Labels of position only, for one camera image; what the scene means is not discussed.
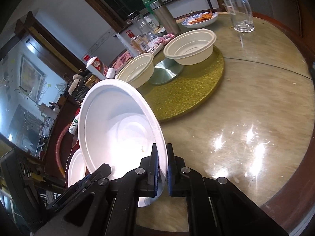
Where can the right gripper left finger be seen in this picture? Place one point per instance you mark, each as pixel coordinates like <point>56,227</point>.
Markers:
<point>149,180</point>

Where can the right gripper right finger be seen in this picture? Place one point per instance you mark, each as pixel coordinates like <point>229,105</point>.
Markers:
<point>182,180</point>

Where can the white foam bowl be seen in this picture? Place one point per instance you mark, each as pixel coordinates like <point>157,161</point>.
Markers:
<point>117,127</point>
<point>76,169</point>

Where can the beige plastic bowl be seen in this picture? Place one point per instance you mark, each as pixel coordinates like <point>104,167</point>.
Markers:
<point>191,47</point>
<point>138,71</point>

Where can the red yellow hula hoop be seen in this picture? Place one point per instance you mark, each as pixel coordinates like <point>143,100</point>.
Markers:
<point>63,148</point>

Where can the small white green bottle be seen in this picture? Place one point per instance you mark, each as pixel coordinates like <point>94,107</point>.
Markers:
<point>74,125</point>

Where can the dark quilted jacket fur collar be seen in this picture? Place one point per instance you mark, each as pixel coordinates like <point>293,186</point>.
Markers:
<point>80,85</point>

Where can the gold glitter turntable mat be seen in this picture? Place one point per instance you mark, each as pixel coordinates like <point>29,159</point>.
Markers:
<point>192,87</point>

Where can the silver turntable center disc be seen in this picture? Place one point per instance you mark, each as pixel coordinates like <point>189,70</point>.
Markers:
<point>165,71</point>

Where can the white liquor bottle red cap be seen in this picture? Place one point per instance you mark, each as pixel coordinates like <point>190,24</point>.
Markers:
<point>96,67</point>

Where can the pink cloth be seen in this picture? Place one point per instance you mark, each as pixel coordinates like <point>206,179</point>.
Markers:
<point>122,60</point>

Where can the small clear liquor bottle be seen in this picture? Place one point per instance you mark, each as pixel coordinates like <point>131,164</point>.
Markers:
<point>138,42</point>

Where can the stainless steel thermos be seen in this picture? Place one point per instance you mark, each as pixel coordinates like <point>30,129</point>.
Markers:
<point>165,17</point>

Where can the clear glass jar black lid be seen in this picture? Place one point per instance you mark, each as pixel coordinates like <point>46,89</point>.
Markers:
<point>146,31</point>

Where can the blue white plate with food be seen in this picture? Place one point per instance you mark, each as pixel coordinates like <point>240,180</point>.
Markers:
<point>200,20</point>

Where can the clear glass beer mug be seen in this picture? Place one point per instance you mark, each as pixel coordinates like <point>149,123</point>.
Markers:
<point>241,15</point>

